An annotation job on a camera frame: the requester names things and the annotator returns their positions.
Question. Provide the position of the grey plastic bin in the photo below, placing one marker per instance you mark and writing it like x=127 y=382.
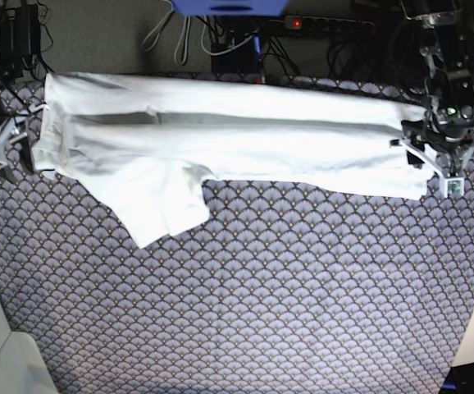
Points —
x=22 y=369

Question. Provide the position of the fan-patterned grey table cloth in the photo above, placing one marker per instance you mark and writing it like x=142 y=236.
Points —
x=287 y=288

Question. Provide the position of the black power strip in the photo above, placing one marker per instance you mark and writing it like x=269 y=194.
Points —
x=311 y=24

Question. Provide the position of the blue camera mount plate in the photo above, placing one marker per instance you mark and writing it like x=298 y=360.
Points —
x=230 y=7

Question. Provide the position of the white T-shirt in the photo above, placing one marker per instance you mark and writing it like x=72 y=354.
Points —
x=144 y=146

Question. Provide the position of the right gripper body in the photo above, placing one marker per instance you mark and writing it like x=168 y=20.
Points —
x=3 y=133

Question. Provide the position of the black box under table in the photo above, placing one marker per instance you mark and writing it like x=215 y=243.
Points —
x=243 y=60

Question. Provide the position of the black equipment on left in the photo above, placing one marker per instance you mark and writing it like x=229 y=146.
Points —
x=20 y=39

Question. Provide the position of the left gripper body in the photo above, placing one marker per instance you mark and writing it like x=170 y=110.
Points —
x=456 y=142

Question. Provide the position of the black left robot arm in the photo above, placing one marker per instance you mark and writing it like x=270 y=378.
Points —
x=448 y=123

